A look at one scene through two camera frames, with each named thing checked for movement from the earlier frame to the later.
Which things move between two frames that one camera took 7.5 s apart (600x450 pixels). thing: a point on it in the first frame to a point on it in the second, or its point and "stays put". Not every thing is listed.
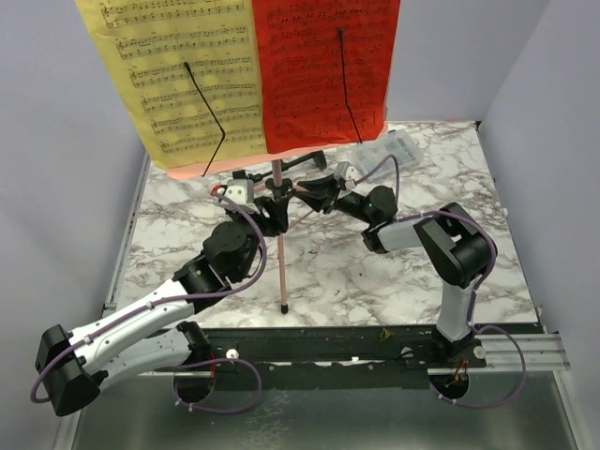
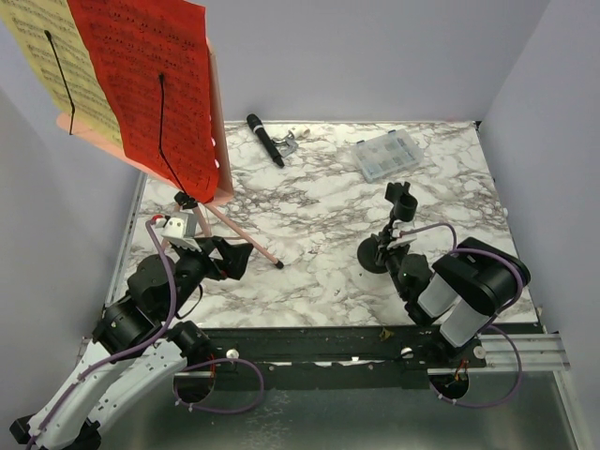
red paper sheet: (326, 70) to (156, 58)
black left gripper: (269, 223) to (235, 256)
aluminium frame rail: (542, 352) stays put
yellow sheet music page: (147, 43) to (50, 37)
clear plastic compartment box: (398, 142) stays put
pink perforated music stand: (277, 168) to (222, 188)
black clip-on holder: (319, 158) to (403, 208)
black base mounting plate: (340, 357) stays put
